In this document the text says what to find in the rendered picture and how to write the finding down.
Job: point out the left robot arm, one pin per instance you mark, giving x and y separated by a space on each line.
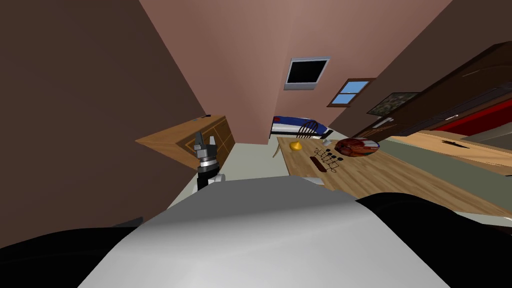
206 176

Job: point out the red patterned plate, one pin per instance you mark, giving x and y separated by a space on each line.
356 147

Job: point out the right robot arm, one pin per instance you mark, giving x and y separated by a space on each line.
448 240

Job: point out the brown-framed window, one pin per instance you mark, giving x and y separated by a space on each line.
350 92

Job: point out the yellow rounded object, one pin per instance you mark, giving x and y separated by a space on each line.
296 146

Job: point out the dark-framed wall picture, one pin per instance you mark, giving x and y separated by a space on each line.
392 103

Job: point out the blue and white bed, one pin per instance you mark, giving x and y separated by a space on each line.
294 123

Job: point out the black white-framed screen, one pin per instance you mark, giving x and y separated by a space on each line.
306 72

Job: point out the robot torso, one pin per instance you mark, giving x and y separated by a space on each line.
256 240

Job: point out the light wooden sideboard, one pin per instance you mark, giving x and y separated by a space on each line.
188 138

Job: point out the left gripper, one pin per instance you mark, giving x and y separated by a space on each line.
206 152

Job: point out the small white cup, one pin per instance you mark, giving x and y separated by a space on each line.
326 142

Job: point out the dark wooden chair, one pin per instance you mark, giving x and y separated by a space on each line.
307 129

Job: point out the dark brown cabinet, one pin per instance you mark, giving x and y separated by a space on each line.
460 92

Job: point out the light wooden table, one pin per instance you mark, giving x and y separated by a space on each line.
380 176

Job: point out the light wooden counter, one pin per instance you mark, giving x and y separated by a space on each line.
428 143

